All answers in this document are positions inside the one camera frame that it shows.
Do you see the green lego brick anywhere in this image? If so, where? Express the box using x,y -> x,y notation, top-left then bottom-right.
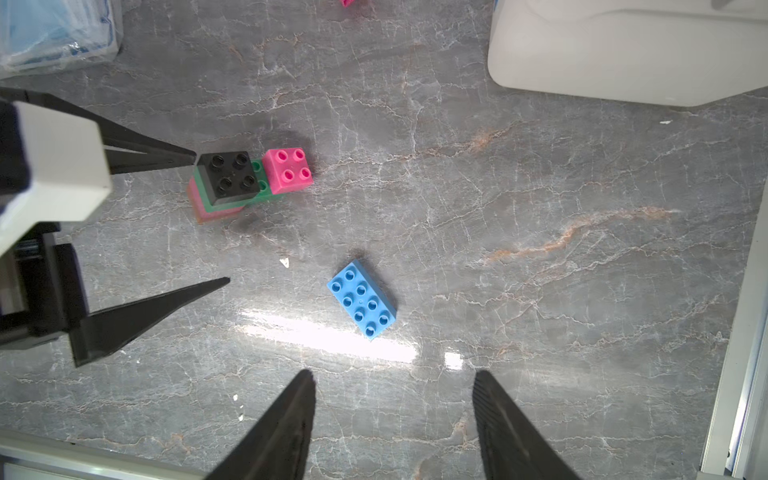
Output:
187,160 -> 283,222

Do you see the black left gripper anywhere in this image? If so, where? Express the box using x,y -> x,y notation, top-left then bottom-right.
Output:
1,87 -> 230,367

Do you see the blue lid storage box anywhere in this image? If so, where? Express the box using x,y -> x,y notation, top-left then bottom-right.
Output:
487,1 -> 767,107

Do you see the pink lego brick bottom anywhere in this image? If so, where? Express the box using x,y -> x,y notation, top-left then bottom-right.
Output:
262,148 -> 314,195

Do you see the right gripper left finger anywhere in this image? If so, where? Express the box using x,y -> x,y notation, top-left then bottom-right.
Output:
206,369 -> 316,480

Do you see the bagged blue face mask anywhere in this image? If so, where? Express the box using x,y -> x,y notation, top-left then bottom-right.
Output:
1,0 -> 123,79

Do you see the blue lego brick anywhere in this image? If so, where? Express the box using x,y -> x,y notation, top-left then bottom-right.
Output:
327,259 -> 397,340

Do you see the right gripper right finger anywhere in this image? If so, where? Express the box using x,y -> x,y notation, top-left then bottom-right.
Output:
472,370 -> 579,480

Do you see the black lego brick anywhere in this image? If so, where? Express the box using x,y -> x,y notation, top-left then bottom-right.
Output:
196,151 -> 259,205

